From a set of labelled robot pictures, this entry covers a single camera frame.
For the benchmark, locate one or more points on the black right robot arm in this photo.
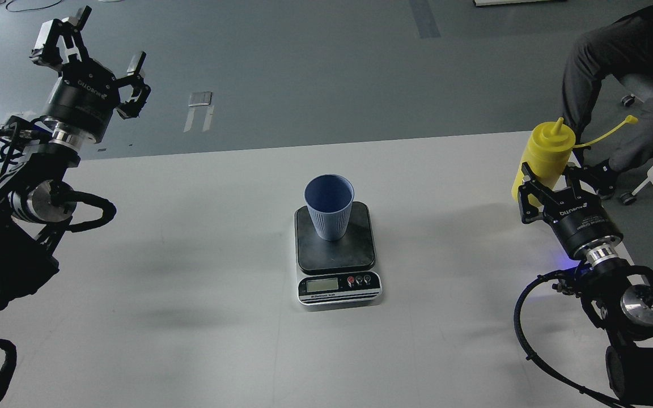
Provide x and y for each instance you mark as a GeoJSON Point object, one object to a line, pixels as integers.
{"type": "Point", "coordinates": [616, 296]}

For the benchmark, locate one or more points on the blue ribbed plastic cup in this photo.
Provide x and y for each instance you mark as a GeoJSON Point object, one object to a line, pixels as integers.
{"type": "Point", "coordinates": [329, 199]}

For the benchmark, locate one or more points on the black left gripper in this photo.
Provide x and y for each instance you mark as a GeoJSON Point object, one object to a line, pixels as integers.
{"type": "Point", "coordinates": [86, 93]}

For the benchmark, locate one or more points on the yellow squeeze bottle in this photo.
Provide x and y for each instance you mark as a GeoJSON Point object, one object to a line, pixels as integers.
{"type": "Point", "coordinates": [549, 149]}

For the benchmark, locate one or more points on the grey metal floor plate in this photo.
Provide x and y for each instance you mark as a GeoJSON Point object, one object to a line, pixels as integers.
{"type": "Point", "coordinates": [199, 99]}

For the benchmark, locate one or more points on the black digital kitchen scale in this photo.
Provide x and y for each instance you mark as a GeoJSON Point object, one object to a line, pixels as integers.
{"type": "Point", "coordinates": [339, 273]}

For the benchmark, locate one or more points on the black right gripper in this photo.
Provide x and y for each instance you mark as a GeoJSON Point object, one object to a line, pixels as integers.
{"type": "Point", "coordinates": [576, 216]}

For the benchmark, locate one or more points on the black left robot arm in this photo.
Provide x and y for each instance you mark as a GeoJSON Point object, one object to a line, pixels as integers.
{"type": "Point", "coordinates": [36, 206]}

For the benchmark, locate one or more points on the seated person in dark clothes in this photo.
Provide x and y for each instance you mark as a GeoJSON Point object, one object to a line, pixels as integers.
{"type": "Point", "coordinates": [624, 47]}

